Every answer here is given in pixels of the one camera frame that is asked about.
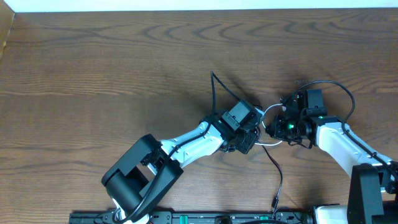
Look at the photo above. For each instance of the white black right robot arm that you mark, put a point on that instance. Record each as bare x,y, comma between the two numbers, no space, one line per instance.
370,172

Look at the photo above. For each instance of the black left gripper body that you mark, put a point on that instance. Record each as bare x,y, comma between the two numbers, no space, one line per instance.
243,142

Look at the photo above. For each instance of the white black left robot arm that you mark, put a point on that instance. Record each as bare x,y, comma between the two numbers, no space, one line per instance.
139,180

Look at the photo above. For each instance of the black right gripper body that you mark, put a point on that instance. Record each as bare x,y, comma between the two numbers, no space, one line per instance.
288,129

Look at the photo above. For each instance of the brown wooden side panel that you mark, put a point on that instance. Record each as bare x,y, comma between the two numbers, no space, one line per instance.
6,19

